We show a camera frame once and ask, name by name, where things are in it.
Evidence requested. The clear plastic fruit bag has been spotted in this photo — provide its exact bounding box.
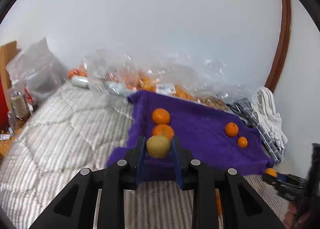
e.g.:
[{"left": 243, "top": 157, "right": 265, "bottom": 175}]
[{"left": 67, "top": 50, "right": 246, "bottom": 109}]

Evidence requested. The striped bed quilt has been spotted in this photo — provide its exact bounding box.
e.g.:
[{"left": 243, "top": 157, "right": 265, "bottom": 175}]
[{"left": 1, "top": 83, "right": 288, "bottom": 228}]

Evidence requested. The red paper bag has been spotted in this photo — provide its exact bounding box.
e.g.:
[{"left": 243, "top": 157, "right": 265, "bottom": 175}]
[{"left": 0, "top": 82, "right": 8, "bottom": 130}]

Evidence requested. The person's right hand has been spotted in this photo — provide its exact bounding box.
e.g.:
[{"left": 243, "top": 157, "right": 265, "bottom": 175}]
[{"left": 283, "top": 202, "right": 312, "bottom": 228}]

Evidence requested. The brown wooden door frame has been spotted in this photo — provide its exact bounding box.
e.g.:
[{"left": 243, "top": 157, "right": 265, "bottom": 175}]
[{"left": 265, "top": 0, "right": 292, "bottom": 93}]

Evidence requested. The white striped towel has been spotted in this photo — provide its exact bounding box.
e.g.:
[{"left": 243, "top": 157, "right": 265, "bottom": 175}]
[{"left": 251, "top": 87, "right": 288, "bottom": 151}]

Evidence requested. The purple towel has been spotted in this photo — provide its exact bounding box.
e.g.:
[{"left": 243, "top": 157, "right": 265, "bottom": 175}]
[{"left": 106, "top": 91, "right": 275, "bottom": 175}]

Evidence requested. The green-yellow kiwi fruit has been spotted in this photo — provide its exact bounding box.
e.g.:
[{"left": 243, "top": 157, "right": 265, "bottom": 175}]
[{"left": 146, "top": 135, "right": 171, "bottom": 159}]

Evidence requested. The grey plastic bag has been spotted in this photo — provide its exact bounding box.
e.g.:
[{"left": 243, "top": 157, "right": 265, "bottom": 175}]
[{"left": 6, "top": 38, "right": 67, "bottom": 104}]

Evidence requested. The large orange with stem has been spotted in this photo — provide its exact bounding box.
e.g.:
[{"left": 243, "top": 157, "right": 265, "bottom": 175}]
[{"left": 225, "top": 122, "right": 239, "bottom": 138}]

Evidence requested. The grey checked folded cloth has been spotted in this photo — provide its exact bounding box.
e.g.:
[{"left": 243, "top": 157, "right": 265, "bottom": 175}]
[{"left": 227, "top": 98, "right": 284, "bottom": 164}]

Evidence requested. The large round orange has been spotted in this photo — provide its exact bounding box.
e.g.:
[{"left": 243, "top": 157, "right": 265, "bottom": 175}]
[{"left": 151, "top": 124, "right": 175, "bottom": 140}]

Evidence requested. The oval orange kumquat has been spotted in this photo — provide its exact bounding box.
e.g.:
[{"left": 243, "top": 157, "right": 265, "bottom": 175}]
[{"left": 265, "top": 168, "right": 278, "bottom": 178}]

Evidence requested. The small orange mandarin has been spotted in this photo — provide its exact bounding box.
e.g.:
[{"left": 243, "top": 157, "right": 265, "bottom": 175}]
[{"left": 237, "top": 137, "right": 248, "bottom": 148}]

